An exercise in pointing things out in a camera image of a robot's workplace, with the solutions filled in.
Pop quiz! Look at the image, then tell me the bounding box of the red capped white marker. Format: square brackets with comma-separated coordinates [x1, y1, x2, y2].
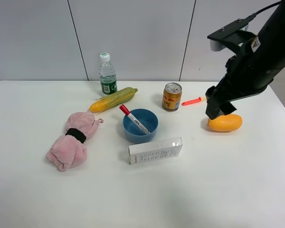
[119, 104, 150, 135]

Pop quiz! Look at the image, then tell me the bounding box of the gold drink can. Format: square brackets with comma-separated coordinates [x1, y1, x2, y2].
[162, 83, 182, 112]

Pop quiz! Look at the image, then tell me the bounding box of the white cardboard box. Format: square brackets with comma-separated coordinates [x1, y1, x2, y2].
[128, 137, 183, 165]

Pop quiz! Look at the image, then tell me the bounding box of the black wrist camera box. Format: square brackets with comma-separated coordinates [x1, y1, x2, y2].
[207, 17, 255, 54]

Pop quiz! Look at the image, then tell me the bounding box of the yellow mango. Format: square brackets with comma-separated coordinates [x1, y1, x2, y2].
[207, 114, 243, 132]

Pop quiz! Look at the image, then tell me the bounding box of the green label water bottle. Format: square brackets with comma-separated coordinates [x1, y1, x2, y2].
[99, 53, 117, 95]

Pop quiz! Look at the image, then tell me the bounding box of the blue bowl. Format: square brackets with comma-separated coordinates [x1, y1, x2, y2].
[123, 109, 159, 144]

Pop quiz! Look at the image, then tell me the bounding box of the yellow corn cob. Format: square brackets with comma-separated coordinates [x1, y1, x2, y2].
[89, 87, 138, 113]

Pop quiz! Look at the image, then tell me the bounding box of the black hair band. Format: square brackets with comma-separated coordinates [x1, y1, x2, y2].
[65, 128, 86, 143]

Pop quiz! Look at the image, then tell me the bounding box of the pink plush towel roll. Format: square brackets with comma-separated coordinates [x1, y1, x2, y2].
[46, 112, 104, 171]

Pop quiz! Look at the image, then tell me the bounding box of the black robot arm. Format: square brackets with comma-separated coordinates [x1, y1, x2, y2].
[206, 0, 285, 120]

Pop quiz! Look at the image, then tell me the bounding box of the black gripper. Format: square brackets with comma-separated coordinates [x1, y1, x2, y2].
[206, 68, 273, 120]

